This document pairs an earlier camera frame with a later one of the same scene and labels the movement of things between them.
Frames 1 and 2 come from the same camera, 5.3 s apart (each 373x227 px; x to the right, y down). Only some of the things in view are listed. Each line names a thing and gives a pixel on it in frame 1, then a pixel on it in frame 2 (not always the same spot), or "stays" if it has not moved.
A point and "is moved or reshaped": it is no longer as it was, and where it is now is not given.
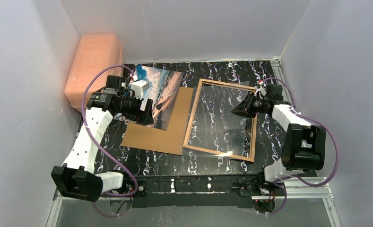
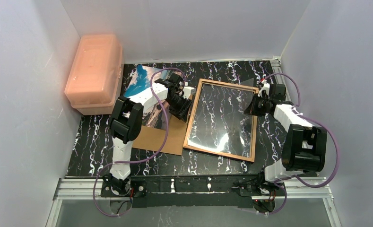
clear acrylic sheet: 211,127 is moved or reshaped
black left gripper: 141,110 -> 180,104
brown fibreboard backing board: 172,140 stays
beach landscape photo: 164,87 stays
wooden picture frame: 193,114 stays
